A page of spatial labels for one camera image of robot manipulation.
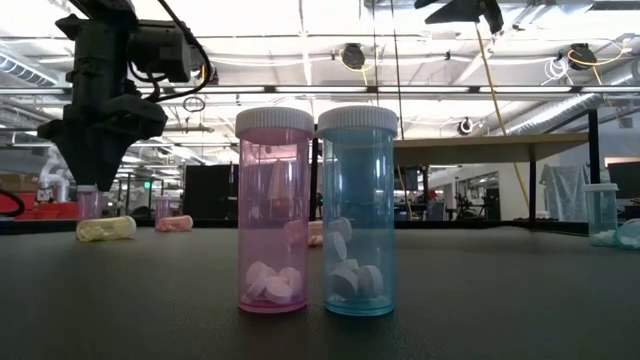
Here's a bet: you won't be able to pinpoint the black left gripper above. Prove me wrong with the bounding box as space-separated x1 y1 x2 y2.
37 14 169 192

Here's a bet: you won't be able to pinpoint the pink medicine bottle white cap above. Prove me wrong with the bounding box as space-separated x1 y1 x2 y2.
153 195 172 221
234 106 316 315
76 184 105 222

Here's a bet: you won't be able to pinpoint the yellow medicine bottle white cap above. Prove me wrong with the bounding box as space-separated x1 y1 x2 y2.
75 215 138 243

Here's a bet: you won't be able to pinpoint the blue medicine bottle white cap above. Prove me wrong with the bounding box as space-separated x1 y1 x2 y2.
316 104 400 318

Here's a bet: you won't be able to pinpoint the teal medicine bottle white cap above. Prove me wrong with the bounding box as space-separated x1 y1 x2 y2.
583 182 620 248
615 217 640 251

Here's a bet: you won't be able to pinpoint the wooden shelf with black legs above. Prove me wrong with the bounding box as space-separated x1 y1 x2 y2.
308 107 601 236

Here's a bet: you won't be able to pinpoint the white robot figure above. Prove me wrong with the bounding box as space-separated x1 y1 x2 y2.
38 159 76 204

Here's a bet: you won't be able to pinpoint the red storage crates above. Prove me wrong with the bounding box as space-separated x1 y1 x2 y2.
0 192 80 222

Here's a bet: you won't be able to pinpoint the black cabinet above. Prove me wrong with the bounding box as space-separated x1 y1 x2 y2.
182 163 240 222

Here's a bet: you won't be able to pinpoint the long ceiling light bar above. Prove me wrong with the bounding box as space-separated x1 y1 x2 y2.
0 84 640 97

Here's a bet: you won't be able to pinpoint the grey hanging cloth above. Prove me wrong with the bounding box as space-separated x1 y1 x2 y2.
538 162 592 224

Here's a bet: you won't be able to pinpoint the black monitor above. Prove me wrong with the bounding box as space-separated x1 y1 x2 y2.
606 159 640 201

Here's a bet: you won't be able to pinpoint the yellow hanging cable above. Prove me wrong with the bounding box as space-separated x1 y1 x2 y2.
473 22 532 214

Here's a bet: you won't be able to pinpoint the black curved cable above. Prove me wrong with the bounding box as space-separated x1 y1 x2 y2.
0 188 26 219

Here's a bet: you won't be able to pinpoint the black table frame wooden boards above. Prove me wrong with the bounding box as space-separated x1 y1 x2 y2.
0 217 640 238

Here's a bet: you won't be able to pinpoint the white coiled cable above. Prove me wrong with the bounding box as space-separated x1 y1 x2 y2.
541 56 570 87

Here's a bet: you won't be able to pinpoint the black hanging cable loop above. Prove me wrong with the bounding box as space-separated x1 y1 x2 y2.
181 94 207 114

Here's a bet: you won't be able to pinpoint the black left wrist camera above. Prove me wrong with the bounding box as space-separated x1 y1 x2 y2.
126 18 202 85

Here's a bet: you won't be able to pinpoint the silver ventilation duct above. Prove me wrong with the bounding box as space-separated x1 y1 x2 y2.
502 58 640 137

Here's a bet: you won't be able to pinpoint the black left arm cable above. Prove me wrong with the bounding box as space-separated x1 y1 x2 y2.
127 0 214 105

